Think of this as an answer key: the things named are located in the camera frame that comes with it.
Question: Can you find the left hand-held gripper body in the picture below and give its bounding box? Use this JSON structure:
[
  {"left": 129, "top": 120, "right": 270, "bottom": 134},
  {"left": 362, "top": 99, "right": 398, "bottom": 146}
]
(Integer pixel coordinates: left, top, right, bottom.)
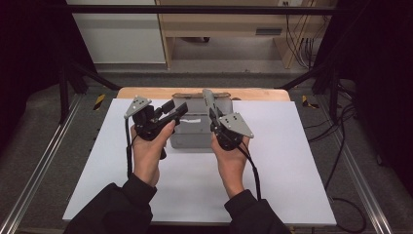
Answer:
[{"left": 123, "top": 95, "right": 180, "bottom": 161}]

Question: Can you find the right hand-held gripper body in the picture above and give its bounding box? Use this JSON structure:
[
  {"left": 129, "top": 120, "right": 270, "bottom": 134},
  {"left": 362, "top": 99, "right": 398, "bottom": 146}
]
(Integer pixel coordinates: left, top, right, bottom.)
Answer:
[{"left": 208, "top": 111, "right": 255, "bottom": 152}]

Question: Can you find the transparent grey storage box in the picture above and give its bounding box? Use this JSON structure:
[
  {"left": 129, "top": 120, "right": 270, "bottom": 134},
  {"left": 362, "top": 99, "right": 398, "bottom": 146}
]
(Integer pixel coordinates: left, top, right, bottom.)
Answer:
[{"left": 168, "top": 96, "right": 236, "bottom": 150}]

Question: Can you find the person's left hand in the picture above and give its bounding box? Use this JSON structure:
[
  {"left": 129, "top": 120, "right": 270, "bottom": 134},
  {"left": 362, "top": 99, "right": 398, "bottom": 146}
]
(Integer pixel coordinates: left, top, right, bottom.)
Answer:
[{"left": 130, "top": 119, "right": 177, "bottom": 188}]

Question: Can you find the person's right hand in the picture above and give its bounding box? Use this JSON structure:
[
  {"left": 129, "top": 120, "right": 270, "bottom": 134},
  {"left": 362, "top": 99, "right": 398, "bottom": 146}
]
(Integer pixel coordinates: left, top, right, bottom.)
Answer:
[{"left": 210, "top": 131, "right": 251, "bottom": 200}]

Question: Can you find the wooden table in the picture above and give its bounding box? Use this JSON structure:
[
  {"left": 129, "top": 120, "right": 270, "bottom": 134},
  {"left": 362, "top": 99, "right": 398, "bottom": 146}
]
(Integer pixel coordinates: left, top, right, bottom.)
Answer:
[{"left": 115, "top": 86, "right": 292, "bottom": 102}]

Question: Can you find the yellow black tape marker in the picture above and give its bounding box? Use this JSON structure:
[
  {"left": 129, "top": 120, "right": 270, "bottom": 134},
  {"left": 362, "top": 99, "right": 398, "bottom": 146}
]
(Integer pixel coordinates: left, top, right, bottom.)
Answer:
[
  {"left": 93, "top": 94, "right": 107, "bottom": 112},
  {"left": 301, "top": 95, "right": 320, "bottom": 110}
]

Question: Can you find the white board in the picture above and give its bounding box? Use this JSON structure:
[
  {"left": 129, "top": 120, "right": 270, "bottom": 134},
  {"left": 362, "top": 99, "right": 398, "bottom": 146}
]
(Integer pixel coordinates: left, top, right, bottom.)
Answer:
[{"left": 61, "top": 97, "right": 338, "bottom": 228}]

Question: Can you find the white cabinet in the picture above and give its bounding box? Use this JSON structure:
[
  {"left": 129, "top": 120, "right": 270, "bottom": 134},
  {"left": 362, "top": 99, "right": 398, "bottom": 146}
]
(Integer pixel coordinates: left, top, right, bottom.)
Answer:
[{"left": 63, "top": 0, "right": 167, "bottom": 65}]

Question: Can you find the black metal stand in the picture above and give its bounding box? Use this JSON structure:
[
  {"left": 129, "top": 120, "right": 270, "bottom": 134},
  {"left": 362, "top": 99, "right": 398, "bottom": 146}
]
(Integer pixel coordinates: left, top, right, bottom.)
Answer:
[
  {"left": 57, "top": 59, "right": 122, "bottom": 125},
  {"left": 278, "top": 59, "right": 343, "bottom": 125}
]

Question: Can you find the light wooden desk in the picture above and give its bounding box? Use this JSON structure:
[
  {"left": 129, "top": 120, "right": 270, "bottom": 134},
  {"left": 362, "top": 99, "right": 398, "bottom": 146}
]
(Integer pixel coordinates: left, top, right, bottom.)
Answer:
[{"left": 155, "top": 0, "right": 339, "bottom": 70}]

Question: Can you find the black curtain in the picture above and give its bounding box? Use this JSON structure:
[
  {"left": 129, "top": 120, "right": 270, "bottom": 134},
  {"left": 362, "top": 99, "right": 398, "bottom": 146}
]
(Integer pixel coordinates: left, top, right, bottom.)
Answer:
[
  {"left": 0, "top": 0, "right": 96, "bottom": 160},
  {"left": 315, "top": 0, "right": 413, "bottom": 191}
]

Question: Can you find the left hand-held gripper cable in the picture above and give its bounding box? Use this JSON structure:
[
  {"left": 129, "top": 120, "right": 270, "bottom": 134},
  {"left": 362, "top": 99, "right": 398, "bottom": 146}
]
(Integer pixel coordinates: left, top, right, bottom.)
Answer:
[{"left": 124, "top": 116, "right": 139, "bottom": 179}]

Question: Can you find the hand-held gripper cable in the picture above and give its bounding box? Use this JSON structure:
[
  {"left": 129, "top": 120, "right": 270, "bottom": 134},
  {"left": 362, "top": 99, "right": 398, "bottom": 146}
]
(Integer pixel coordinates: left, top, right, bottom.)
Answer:
[
  {"left": 124, "top": 116, "right": 139, "bottom": 179},
  {"left": 236, "top": 142, "right": 263, "bottom": 201}
]

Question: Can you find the right hand-held gripper cable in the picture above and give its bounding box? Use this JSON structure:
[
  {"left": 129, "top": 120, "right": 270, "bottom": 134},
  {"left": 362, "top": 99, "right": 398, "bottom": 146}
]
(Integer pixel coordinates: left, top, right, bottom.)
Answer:
[{"left": 236, "top": 142, "right": 263, "bottom": 201}]

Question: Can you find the bundle of black desk cables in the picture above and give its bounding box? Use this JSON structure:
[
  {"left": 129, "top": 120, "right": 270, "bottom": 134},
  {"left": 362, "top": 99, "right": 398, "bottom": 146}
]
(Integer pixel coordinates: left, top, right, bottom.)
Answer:
[{"left": 282, "top": 1, "right": 327, "bottom": 70}]

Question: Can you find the black horizontal frame bar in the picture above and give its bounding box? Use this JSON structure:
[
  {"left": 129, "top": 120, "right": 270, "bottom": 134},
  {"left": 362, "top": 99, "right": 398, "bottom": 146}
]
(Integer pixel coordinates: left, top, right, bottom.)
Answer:
[{"left": 59, "top": 4, "right": 347, "bottom": 16}]

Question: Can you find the black floor cable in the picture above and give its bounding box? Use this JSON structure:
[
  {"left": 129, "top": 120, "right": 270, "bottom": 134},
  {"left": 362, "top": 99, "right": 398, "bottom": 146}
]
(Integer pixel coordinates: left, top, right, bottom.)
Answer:
[{"left": 304, "top": 102, "right": 368, "bottom": 234}]

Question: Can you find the aluminium rail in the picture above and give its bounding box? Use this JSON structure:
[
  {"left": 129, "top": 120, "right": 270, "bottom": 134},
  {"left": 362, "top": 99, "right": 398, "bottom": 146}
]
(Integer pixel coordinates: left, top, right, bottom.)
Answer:
[
  {"left": 315, "top": 97, "right": 394, "bottom": 234},
  {"left": 0, "top": 93, "right": 84, "bottom": 234}
]

